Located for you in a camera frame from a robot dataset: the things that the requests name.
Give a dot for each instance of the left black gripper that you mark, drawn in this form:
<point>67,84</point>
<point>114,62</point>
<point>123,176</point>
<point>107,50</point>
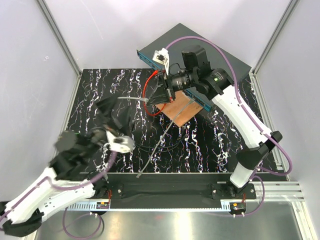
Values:
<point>122,123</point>

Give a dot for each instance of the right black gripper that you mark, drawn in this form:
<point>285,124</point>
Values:
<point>162,93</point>

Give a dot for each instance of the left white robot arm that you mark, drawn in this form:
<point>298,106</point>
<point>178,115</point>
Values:
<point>56,188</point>

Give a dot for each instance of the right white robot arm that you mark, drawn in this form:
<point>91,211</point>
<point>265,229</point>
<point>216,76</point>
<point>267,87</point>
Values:
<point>240,110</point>

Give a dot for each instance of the brown wooden board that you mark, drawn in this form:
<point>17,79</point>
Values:
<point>171,109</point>

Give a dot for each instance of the black marble pattern mat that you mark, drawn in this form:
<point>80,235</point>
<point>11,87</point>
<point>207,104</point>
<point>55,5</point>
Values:
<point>207,143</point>

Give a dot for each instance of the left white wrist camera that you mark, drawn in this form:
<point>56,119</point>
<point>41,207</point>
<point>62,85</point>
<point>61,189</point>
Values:
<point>120,144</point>

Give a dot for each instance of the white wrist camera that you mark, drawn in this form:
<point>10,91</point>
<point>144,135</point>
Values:
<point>162,57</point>
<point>120,144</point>

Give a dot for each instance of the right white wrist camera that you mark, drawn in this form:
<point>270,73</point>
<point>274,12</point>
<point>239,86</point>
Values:
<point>162,57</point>

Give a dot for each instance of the dark teal network switch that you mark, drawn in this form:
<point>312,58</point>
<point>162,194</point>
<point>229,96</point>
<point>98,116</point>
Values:
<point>175,41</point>

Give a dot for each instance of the white slotted cable duct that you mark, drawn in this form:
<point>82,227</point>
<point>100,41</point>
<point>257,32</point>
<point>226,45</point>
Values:
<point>139,206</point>

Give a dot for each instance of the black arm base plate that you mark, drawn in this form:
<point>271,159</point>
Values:
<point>213,185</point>

